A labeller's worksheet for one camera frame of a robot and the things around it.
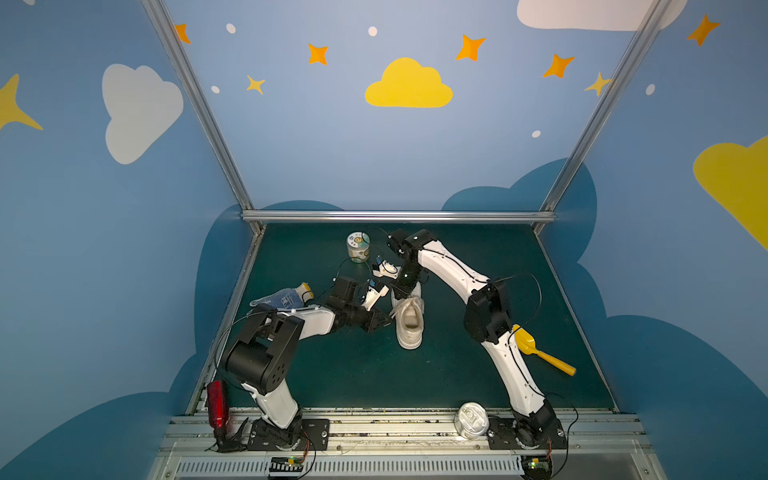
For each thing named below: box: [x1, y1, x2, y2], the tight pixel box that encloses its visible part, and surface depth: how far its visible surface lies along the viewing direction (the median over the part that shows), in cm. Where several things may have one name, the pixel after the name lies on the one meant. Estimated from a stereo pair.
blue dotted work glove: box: [250, 282, 315, 309], surface depth 101 cm
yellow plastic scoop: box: [513, 324, 577, 376], surface depth 92 cm
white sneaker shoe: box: [389, 281, 425, 350], surface depth 90 cm
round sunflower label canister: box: [346, 231, 371, 264], surface depth 110 cm
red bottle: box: [206, 380, 230, 429], surface depth 77 cm
